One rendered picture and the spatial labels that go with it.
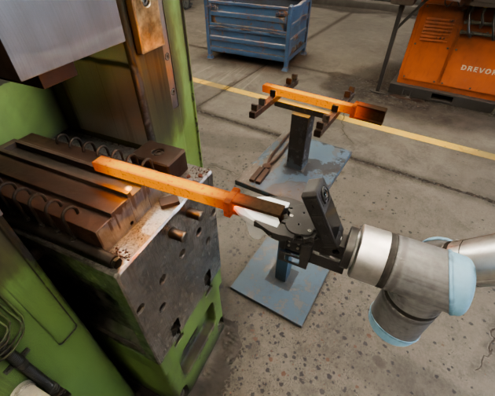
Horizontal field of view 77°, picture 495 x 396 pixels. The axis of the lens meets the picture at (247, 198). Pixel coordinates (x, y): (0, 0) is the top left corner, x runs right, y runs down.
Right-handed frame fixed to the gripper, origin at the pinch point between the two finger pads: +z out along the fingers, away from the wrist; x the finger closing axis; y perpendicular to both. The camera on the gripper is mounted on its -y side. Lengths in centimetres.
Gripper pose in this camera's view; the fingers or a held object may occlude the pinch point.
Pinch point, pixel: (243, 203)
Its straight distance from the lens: 55.3
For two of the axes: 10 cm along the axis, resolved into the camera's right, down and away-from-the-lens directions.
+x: 4.1, -6.0, 6.8
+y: -0.2, 7.5, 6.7
